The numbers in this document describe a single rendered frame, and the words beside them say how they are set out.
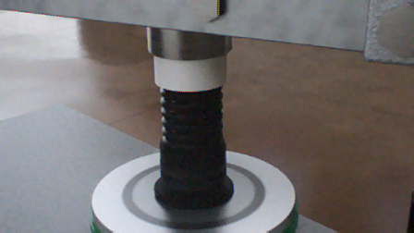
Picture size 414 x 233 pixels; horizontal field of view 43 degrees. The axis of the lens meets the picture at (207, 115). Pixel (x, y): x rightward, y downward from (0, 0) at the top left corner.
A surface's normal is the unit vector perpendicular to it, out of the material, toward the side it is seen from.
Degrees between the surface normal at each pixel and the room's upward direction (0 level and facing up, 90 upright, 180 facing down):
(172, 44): 90
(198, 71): 90
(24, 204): 0
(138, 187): 0
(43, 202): 0
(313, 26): 90
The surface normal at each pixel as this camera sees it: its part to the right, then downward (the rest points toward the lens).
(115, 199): -0.01, -0.94
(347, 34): -0.44, 0.33
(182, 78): -0.16, 0.35
